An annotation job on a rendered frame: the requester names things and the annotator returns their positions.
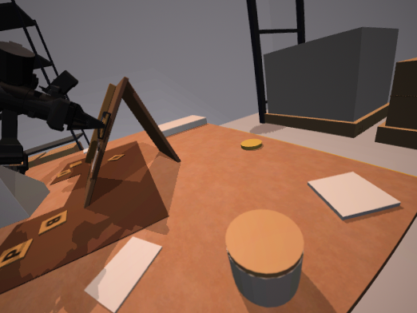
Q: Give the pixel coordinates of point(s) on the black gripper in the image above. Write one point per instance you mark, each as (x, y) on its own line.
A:
(57, 112)

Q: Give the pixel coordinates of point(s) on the yellow flat round disc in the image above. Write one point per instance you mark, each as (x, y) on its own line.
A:
(251, 144)

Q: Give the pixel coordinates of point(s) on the dark grey cylindrical container with orange lid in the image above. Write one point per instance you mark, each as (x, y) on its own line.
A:
(265, 251)

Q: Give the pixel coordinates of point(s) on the white flat rectangular card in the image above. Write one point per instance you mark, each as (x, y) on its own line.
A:
(117, 280)

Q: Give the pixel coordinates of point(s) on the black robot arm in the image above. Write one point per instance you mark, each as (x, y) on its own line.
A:
(16, 80)

